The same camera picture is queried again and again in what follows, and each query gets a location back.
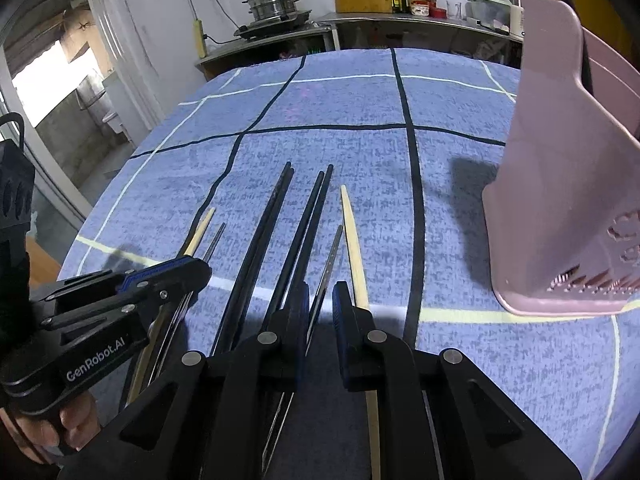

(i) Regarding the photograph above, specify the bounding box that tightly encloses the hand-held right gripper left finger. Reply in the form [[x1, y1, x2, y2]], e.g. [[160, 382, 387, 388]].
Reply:
[[57, 282, 311, 480]]

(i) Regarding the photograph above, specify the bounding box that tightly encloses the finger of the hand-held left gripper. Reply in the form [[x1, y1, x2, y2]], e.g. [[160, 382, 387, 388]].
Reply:
[[31, 258, 187, 314], [42, 256, 212, 347]]

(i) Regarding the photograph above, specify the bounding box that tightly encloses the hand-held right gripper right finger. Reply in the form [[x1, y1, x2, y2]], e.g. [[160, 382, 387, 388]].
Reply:
[[332, 280, 583, 480]]

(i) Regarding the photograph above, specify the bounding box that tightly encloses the metal chopstick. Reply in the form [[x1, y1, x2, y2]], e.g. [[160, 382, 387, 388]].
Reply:
[[260, 224, 346, 471], [147, 222, 227, 378]]

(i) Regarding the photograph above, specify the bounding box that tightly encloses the wooden chopstick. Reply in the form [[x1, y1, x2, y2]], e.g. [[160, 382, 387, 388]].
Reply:
[[125, 207, 217, 406], [340, 185, 383, 480]]

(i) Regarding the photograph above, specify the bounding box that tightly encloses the black chopstick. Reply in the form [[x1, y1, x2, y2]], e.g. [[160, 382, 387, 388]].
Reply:
[[280, 164, 335, 313], [209, 161, 292, 358], [270, 171, 325, 313]]

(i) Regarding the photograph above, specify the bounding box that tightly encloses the pink plastic chopstick holder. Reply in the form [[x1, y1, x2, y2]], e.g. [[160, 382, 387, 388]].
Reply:
[[487, 0, 640, 317]]

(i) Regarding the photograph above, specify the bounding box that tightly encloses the person's left hand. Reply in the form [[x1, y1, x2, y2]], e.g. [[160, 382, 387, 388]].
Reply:
[[0, 390, 101, 466]]

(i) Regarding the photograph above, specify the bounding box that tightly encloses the blue checked tablecloth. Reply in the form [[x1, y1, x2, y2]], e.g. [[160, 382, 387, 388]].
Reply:
[[57, 47, 640, 480]]

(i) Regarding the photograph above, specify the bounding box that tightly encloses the wooden stove stand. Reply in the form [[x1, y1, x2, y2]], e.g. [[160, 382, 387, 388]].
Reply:
[[195, 25, 341, 81]]

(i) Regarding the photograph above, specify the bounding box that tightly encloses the black cooktop stove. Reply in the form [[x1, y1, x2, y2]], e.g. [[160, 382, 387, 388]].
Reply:
[[234, 10, 314, 41]]

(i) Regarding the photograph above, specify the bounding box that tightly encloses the stainless steel steamer pot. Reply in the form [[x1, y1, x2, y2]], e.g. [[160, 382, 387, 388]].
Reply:
[[241, 0, 302, 22]]

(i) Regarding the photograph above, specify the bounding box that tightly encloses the stainless steel counter table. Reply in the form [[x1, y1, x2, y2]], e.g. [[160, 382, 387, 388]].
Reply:
[[315, 11, 524, 68]]

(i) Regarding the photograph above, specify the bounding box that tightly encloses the clear plastic storage container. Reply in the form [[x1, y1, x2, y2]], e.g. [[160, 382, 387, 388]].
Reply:
[[466, 0, 513, 33]]

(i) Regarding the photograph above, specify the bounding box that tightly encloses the yellow wooden door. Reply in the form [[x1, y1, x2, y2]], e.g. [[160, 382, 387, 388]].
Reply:
[[562, 0, 633, 56]]

